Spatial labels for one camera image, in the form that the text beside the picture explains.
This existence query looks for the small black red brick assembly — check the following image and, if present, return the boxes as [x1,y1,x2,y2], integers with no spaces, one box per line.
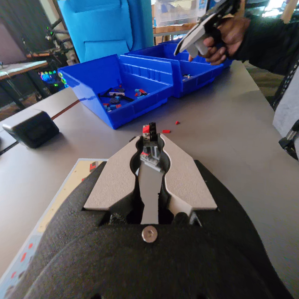
[142,122,162,143]

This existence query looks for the grey desk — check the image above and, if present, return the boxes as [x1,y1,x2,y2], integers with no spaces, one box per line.
[0,60,299,299]

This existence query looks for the grey black toy brick truck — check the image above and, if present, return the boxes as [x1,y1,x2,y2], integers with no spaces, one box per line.
[140,141,165,173]

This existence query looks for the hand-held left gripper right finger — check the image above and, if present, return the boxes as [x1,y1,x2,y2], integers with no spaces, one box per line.
[157,133,218,219]

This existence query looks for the large blue plastic bin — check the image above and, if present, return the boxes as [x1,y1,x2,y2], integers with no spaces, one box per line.
[58,54,174,130]

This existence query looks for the blue felt bag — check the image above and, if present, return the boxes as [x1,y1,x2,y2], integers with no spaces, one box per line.
[57,0,154,63]

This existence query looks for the person's right hand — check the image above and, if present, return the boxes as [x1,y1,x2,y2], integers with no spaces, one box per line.
[188,17,252,66]

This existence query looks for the black harness strap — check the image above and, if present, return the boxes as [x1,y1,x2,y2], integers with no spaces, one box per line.
[279,126,299,161]

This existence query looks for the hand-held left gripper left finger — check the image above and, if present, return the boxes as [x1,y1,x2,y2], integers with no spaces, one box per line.
[83,135,143,211]

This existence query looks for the brick instruction booklet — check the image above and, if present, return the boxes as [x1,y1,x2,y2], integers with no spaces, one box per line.
[0,158,110,299]

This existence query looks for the black-legged background work table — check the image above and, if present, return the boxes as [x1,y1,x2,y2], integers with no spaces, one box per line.
[0,59,50,110]

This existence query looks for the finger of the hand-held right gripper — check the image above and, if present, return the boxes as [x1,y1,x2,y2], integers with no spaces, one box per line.
[173,12,218,56]

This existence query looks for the person's right forearm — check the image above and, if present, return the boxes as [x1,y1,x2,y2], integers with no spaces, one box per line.
[230,14,299,75]

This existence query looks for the person's grey sweater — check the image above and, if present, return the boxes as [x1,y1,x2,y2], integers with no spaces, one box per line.
[272,68,299,140]

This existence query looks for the black cube power station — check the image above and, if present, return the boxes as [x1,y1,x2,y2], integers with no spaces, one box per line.
[2,109,60,149]

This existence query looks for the computer tower with glowing fans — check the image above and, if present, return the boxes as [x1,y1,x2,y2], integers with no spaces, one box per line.
[38,70,69,94]

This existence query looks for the clear plastic storage box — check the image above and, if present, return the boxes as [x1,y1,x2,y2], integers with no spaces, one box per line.
[155,0,199,27]

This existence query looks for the black metal rig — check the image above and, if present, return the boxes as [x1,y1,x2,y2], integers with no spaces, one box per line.
[22,19,70,61]

